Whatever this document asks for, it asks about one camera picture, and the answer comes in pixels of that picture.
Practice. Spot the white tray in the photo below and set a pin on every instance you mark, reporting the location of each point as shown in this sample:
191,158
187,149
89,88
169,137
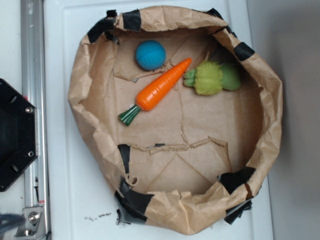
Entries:
82,205

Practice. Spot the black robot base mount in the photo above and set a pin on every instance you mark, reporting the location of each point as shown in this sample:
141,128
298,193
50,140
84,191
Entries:
17,135

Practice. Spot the green fuzzy plush toy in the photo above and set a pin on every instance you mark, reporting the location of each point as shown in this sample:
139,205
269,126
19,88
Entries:
210,77

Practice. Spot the brown paper bag bin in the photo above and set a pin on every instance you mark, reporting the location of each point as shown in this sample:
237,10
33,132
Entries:
192,160

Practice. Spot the blue rubber ball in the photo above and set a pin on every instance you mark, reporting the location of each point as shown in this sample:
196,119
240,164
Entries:
150,55

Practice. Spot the metal corner bracket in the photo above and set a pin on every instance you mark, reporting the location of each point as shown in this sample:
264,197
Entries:
34,227

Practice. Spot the orange plastic toy carrot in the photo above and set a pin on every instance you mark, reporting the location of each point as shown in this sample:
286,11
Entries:
149,97

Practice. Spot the aluminium extrusion rail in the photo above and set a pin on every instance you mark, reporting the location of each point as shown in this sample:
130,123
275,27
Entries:
36,176

